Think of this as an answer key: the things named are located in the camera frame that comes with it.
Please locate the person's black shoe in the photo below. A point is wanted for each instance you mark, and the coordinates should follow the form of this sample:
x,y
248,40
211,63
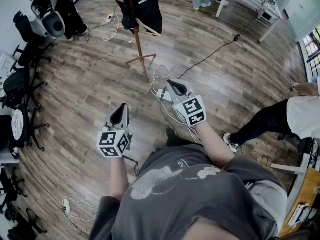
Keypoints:
x,y
170,132

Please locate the person's right forearm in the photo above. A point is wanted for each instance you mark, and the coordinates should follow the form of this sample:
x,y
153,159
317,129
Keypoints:
x,y
216,146

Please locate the person's left forearm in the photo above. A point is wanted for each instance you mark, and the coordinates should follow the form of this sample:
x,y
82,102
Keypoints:
x,y
118,177

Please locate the black umbrella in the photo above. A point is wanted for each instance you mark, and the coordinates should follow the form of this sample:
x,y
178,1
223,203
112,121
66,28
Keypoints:
x,y
129,20

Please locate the round patterned cushion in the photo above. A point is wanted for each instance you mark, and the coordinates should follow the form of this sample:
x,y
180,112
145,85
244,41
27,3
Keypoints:
x,y
17,124

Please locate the black office chair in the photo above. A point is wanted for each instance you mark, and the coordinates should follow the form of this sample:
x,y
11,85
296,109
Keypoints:
x,y
11,184
26,31
17,86
6,131

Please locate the wooden coat stand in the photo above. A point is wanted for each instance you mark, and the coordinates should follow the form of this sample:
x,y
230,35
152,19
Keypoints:
x,y
139,46

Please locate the black hanging jacket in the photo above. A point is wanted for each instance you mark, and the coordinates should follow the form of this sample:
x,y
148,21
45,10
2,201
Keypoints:
x,y
147,6

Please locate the white power strip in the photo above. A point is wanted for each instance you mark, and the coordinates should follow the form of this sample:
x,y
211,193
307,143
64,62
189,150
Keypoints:
x,y
67,205
163,95
110,18

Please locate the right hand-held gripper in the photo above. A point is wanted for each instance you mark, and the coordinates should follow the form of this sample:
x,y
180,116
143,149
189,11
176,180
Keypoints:
x,y
192,110

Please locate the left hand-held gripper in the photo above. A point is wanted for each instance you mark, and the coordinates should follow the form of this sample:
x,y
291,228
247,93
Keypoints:
x,y
111,144

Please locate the white robot machine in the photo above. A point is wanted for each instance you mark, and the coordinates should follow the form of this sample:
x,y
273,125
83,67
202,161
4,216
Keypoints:
x,y
48,16

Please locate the wooden desk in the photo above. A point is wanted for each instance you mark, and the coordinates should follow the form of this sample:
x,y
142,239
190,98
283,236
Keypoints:
x,y
303,196

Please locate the person's grey printed t-shirt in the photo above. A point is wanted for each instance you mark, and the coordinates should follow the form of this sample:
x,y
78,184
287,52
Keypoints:
x,y
190,199

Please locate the black framed window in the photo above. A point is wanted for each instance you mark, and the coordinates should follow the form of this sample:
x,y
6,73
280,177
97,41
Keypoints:
x,y
312,50

